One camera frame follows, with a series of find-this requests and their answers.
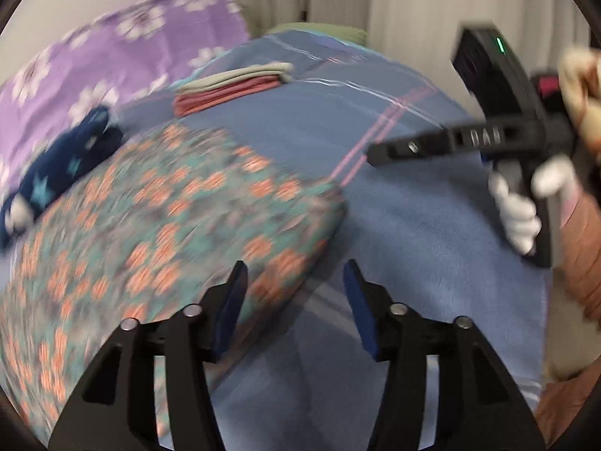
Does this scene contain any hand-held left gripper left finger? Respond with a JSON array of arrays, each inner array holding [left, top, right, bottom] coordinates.
[[49, 260, 249, 451]]

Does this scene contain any pink folded garment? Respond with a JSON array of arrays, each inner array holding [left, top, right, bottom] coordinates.
[[174, 77, 282, 116]]

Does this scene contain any beige fuzzy cloth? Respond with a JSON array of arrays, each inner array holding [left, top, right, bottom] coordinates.
[[559, 47, 601, 151]]

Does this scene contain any floral print shirt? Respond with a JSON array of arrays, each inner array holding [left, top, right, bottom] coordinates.
[[0, 124, 348, 437]]

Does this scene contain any green pillow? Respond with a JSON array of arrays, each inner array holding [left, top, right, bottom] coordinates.
[[265, 22, 369, 45]]

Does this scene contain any purple floral pillow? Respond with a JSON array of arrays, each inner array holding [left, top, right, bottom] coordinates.
[[0, 0, 252, 189]]

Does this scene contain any person's pink clothing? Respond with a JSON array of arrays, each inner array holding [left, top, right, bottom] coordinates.
[[535, 371, 601, 451]]

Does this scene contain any person's right forearm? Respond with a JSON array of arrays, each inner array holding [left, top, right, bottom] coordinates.
[[547, 188, 601, 381]]

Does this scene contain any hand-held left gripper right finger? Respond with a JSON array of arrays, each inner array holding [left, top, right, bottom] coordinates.
[[342, 258, 548, 451]]

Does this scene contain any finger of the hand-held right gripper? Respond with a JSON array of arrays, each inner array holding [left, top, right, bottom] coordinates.
[[366, 123, 471, 167]]

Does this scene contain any blue plaid bedsheet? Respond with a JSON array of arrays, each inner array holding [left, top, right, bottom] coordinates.
[[0, 28, 475, 292]]

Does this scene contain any blue fleece blanket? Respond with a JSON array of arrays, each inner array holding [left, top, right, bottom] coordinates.
[[155, 169, 550, 451]]

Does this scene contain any person's right hand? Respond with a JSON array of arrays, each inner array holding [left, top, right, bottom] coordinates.
[[488, 156, 579, 257]]

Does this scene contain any navy star print cloth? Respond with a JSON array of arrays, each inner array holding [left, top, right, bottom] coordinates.
[[0, 106, 125, 250]]

